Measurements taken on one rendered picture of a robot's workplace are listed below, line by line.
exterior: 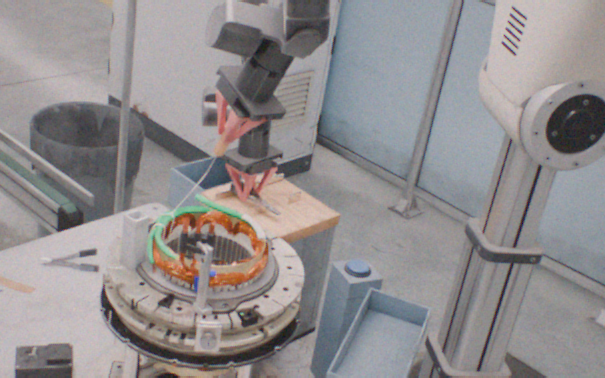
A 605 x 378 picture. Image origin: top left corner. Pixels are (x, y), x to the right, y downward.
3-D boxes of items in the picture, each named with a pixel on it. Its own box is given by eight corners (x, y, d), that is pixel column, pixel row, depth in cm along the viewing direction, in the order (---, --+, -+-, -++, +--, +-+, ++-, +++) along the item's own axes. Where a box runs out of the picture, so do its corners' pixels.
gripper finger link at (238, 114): (217, 155, 127) (244, 108, 122) (193, 121, 130) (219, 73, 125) (252, 151, 132) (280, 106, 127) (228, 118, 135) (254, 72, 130)
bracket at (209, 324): (194, 342, 131) (197, 314, 129) (217, 344, 132) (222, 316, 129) (194, 351, 130) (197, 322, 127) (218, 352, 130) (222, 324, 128)
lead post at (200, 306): (201, 318, 129) (210, 251, 124) (192, 309, 131) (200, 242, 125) (211, 314, 130) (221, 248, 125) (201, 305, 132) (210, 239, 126)
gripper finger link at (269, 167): (223, 196, 167) (226, 152, 162) (251, 186, 171) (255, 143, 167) (247, 211, 163) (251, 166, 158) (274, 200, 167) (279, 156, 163)
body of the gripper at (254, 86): (249, 124, 122) (272, 85, 118) (212, 75, 126) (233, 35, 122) (282, 121, 126) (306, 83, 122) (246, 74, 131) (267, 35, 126)
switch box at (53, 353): (15, 365, 160) (16, 341, 158) (71, 363, 163) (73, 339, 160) (14, 389, 155) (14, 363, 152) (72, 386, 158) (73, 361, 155)
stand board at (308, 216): (198, 203, 170) (200, 192, 169) (270, 181, 182) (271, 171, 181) (267, 251, 158) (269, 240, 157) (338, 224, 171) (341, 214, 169)
